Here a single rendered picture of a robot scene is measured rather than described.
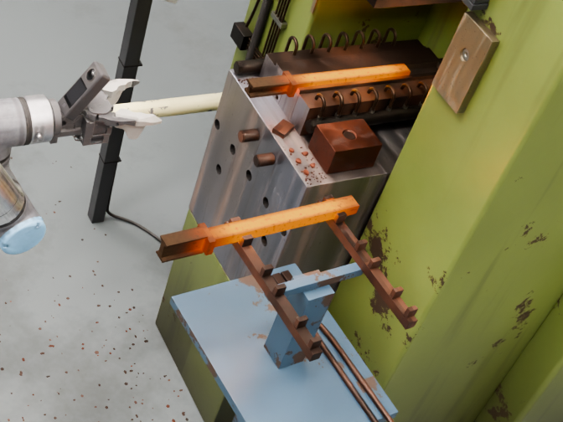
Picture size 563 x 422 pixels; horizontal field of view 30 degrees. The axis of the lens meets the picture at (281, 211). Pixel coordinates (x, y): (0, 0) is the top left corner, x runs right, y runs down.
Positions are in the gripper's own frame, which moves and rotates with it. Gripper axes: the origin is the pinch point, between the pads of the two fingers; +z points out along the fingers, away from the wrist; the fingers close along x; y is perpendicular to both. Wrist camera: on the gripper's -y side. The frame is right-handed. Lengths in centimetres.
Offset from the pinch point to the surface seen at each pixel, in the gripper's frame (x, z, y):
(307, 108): 7.1, 33.6, 1.2
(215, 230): 35.2, -1.3, 0.7
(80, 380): -3, 1, 100
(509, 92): 41, 48, -30
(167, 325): -10, 28, 93
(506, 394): 52, 92, 68
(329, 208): 35.0, 23.1, 0.8
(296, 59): -9.5, 39.8, 2.0
